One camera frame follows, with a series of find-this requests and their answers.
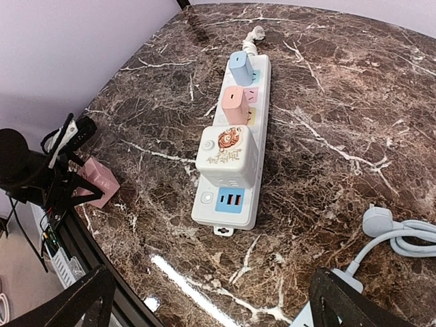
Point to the small pink charger plug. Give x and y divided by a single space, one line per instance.
235 106

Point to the white slotted cable duct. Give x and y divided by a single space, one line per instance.
67 269

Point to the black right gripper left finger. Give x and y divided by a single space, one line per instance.
89 299

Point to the white multicolour power strip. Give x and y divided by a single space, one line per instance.
227 209

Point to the pink cube socket adapter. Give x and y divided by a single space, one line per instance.
102 177

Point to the white cube socket adapter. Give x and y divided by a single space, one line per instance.
228 156

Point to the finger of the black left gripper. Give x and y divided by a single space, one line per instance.
74 182

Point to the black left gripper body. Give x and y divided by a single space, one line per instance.
53 188

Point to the left black frame post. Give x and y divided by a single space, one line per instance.
183 3

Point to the small blue charger plug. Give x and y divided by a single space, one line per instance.
240 68

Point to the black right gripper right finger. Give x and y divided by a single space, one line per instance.
335 303

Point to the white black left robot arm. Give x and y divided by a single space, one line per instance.
26 177

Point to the light blue power strip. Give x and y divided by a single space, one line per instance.
410 238

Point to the small green circuit board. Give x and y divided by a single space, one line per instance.
50 238

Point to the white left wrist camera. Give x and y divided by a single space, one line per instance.
68 139

